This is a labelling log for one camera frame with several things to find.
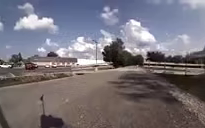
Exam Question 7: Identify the group of trees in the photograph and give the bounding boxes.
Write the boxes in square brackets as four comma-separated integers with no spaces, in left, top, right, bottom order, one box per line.
[8,52,24,65]

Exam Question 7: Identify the grey asphalt road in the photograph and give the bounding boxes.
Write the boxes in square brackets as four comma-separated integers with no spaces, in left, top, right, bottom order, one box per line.
[0,65,115,78]

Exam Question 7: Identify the grass strip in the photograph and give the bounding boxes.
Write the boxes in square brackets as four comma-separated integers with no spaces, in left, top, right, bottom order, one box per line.
[0,72,74,89]

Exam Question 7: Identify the dark red vehicle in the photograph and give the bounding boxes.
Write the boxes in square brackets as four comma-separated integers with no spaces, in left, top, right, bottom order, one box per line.
[24,62,39,71]

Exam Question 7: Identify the street lamp pole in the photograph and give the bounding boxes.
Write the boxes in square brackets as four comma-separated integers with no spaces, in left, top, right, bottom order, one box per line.
[92,39,99,66]

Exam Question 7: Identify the wooden rail fence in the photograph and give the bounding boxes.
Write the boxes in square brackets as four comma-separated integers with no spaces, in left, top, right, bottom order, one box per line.
[143,61,205,75]

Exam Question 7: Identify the dark green tree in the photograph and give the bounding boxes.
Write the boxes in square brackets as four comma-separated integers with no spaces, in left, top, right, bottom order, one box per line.
[101,37,145,69]

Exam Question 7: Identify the grey concrete pavement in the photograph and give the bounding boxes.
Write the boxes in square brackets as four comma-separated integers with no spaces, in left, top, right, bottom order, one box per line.
[0,65,205,128]

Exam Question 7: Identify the row of trees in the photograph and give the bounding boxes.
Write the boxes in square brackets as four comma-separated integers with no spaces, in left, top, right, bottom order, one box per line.
[145,50,204,64]

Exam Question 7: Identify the low long building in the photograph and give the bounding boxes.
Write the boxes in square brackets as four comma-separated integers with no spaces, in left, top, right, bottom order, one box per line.
[29,56,79,67]

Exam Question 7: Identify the white car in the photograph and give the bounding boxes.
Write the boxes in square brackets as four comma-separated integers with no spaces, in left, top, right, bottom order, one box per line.
[0,63,13,69]

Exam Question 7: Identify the dark lawn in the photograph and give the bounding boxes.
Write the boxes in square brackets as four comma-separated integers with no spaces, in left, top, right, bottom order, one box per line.
[156,71,205,108]

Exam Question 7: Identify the gravel strip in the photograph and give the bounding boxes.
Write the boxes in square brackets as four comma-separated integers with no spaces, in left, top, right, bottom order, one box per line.
[141,68,205,128]

